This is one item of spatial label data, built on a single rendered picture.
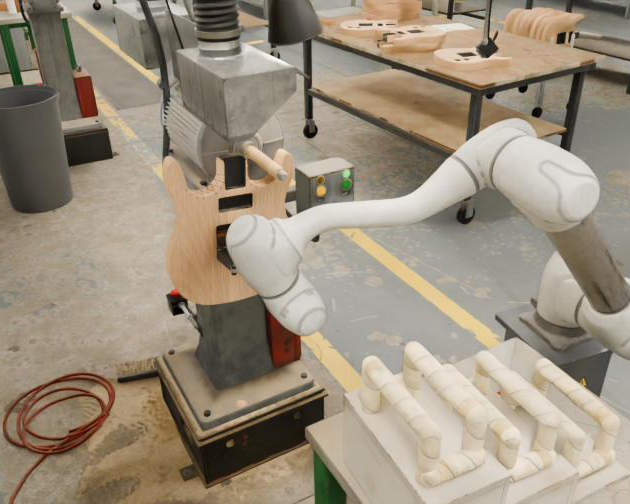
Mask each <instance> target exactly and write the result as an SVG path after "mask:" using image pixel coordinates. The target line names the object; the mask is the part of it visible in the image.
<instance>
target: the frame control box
mask: <svg viewBox="0 0 630 504"><path fill-rule="evenodd" d="M345 169H349V170H350V176H349V177H348V178H343V177H342V172H343V170H345ZM320 175H323V176H324V178H325V181H324V183H323V184H321V185H319V184H317V183H316V178H317V177H318V176H320ZM345 180H349V181H350V182H351V186H350V187H349V188H348V189H344V188H343V187H342V184H343V182H344V181H345ZM321 186H323V187H325V193H324V194H323V195H322V196H319V195H317V189H318V188H319V187H321ZM295 187H296V215H297V214H299V213H301V212H303V211H306V210H308V209H311V208H313V207H317V206H320V205H325V204H333V203H345V202H354V166H353V165H351V164H350V163H348V162H346V161H345V160H343V159H342V158H340V157H335V158H330V159H326V160H322V161H318V162H314V163H309V164H305V165H301V166H297V167H295ZM319 239H320V234H318V235H317V236H315V237H314V238H313V239H312V240H311V241H312V242H314V243H316V242H318V241H319Z"/></svg>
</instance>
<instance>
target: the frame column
mask: <svg viewBox="0 0 630 504"><path fill-rule="evenodd" d="M195 305H196V312H197V319H198V322H199V324H200V325H201V327H202V330H203V337H201V335H200V336H199V343H198V346H197V349H196V351H195V354H194V355H195V357H196V358H197V360H198V361H199V363H200V365H201V366H202V368H203V369H204V371H205V373H206V374H207V376H208V378H209V379H210V381H211V382H212V384H213V386H214V387H215V389H216V390H223V389H226V388H229V387H231V386H234V385H237V384H239V383H242V382H244V381H247V380H250V379H252V378H255V377H258V376H260V375H263V374H266V373H268V372H271V371H273V370H276V369H277V368H278V367H277V368H274V366H273V361H272V357H271V353H270V348H269V344H268V330H267V315H266V306H265V304H264V302H263V300H262V299H261V297H260V296H259V295H258V294H257V295H254V296H251V297H248V298H245V299H242V300H238V301H233V302H228V303H223V304H214V305H202V304H197V303H195Z"/></svg>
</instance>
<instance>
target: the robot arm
mask: <svg viewBox="0 0 630 504"><path fill-rule="evenodd" d="M485 187H489V188H491V189H495V190H498V191H500V192H501V193H503V194H504V195H505V196H506V197H507V198H508V199H510V201H511V203H512V204H513V205H514V206H515V207H516V208H517V209H518V210H519V211H520V212H522V213H523V214H524V215H525V216H526V217H527V218H528V220H529V221H530V222H531V223H532V224H533V225H534V226H536V227H537V228H539V229H541V230H544V231H546V233H547V235H548V236H549V238H550V240H551V241H552V243H553V244H554V246H555V248H556V249H557V251H556V252H555V253H554V254H553V255H552V256H551V258H550V259H549V261H548V262H547V264H546V266H545V269H544V271H543V275H542V278H541V283H540V287H539V293H538V296H534V297H532V298H531V301H530V302H531V304H532V305H533V306H534V308H535V309H536V311H533V312H528V313H521V314H520V315H519V321H521V322H522V323H524V324H526V325H527V326H529V327H530V328H531V329H532V330H533V331H534V332H535V333H536V334H538V335H539V336H540V337H541V338H542V339H543V340H544V341H546V342H547V343H548V344H549V346H550V347H551V349H552V350H553V351H556V352H561V351H563V350H564V349H566V348H568V347H572V346H575V345H578V344H581V343H584V342H588V341H591V340H597V341H598V342H599V343H601V344H602V345H603V346H605V347H606V348H608V349H609V350H611V351H612V352H614V353H615V354H617V355H618V356H620V357H622V358H624V359H627V360H630V279H628V278H625V277H624V276H623V274H622V273H621V271H620V269H619V267H618V265H617V263H616V261H615V259H614V257H613V255H612V253H611V251H610V249H609V247H608V245H607V243H606V242H605V240H604V238H603V236H602V234H601V232H600V230H599V228H598V226H597V224H596V222H595V220H594V218H593V216H592V214H591V212H592V211H593V210H594V208H595V207H596V205H597V202H598V200H599V196H600V185H599V182H598V180H597V178H596V176H595V175H594V173H593V172H592V170H591V169H590V168H589V167H588V166H587V165H586V164H585V163H584V162H583V161H582V160H580V159H579V158H577V157H576V156H574V155H572V154H571V153H569V152H567V151H565V150H563V149H562V148H560V147H557V146H555V145H553V144H551V143H548V142H546V141H543V140H540V139H537V136H536V133H535V131H534V129H533V128H532V126H531V125H530V124H529V123H528V122H526V121H524V120H522V119H518V118H513V119H508V120H504V121H501V122H498V123H496V124H494V125H492V126H490V127H488V128H486V129H485V130H483V131H481V132H480V133H478V134H477V135H475V136H474V137H473V138H471V139H470V140H468V141H467V142H466V143H464V144H463V145H462V146H461V147H460V148H459V149H458V150H457V151H456V152H455V153H454V154H453V155H451V156H450V157H449V158H448V159H447V160H446V161H445V162H444V163H443V164H442V165H441V166H440V168H439V169H438V170H437V171H436V172H435V173H434V174H433V175H432V176H431V177H430V178H429V179H428V180H427V181H426V182H425V183H424V184H423V185H422V186H421V187H420V188H419V189H417V190H416V191H415V192H413V193H411V194H409V195H407V196H404V197H401V198H396V199H387V200H373V201H359V202H345V203H333V204H325V205H320V206H317V207H313V208H311V209H308V210H306V211H303V212H301V213H299V214H297V215H295V216H293V217H291V218H288V219H278V218H273V219H271V220H267V219H266V218H264V217H263V216H259V215H255V214H247V215H244V216H241V217H239V218H237V219H236V220H235V221H234V222H233V223H232V224H231V225H230V227H229V229H228V232H227V235H226V241H225V240H224V239H223V238H222V237H219V243H218V249H217V260H219V261H220V262H221V263H222V264H223V265H224V266H225V267H227V268H228V269H229V270H230V271H231V274H232V275H233V276H235V275H237V272H239V273H240V275H241V276H242V277H243V279H244V280H245V281H246V282H247V284H248V285H249V286H250V287H251V288H253V289H254V290H255V291H256V292H257V293H258V295H259V296H260V297H261V299H262V300H263V302H264V304H265V306H266V307H267V309H268V310H269V312H270V313H271V314H272V315H273V316H274V317H275V318H276V319H277V320H278V321H279V322H280V323H281V324H282V325H283V326H284V327H285V328H286V329H288V330H289V331H291V332H293V333H295V334H297V335H300V336H310V335H312V334H314V333H315V332H317V331H318V330H319V329H320V328H321V327H322V326H323V325H324V324H325V322H326V320H327V315H328V314H327V309H326V306H325V303H324V301H323V299H322V297H321V296H320V294H319V293H318V292H317V291H316V290H315V287H314V285H313V284H312V283H311V282H310V281H309V280H308V279H307V278H306V277H305V275H304V274H303V273H302V272H301V271H300V269H299V268H298V265H299V263H300V261H301V260H302V259H303V258H304V252H305V248H306V246H307V244H308V243H309V242H310V241H311V240H312V239H313V238H314V237H315V236H317V235H318V234H320V233H322V232H325V231H328V230H334V229H350V228H374V227H395V226H403V225H408V224H412V223H416V222H419V221H421V220H424V219H426V218H428V217H430V216H432V215H434V214H436V213H438V212H440V211H442V210H444V209H445V208H447V207H449V206H451V205H453V204H455V203H457V202H459V201H461V200H463V199H465V198H467V197H470V196H472V195H474V194H475V193H477V192H478V191H480V190H482V189H483V188H485Z"/></svg>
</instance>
